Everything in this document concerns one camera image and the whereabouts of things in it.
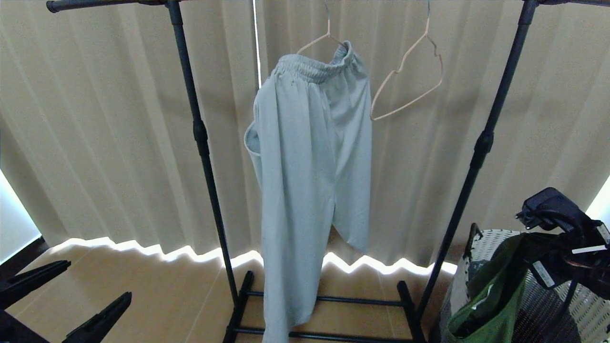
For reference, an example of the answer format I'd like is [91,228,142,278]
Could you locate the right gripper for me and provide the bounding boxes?
[521,232,580,290]

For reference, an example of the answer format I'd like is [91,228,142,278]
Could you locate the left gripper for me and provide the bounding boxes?
[0,260,132,343]

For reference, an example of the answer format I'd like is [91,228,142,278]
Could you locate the green garment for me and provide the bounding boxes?
[446,233,530,343]

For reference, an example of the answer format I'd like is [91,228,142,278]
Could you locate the pink clothes hanger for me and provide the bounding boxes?
[370,0,444,121]
[296,0,353,55]

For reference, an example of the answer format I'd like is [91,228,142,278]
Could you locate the pale grey shorts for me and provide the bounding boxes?
[244,40,373,343]

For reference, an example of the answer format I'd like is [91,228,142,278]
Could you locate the white laundry basket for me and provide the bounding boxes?
[438,223,610,343]

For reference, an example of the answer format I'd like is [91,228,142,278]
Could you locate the black clothes rack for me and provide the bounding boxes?
[46,0,610,343]

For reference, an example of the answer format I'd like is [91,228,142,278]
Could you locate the beige curtain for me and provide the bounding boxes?
[0,0,610,277]

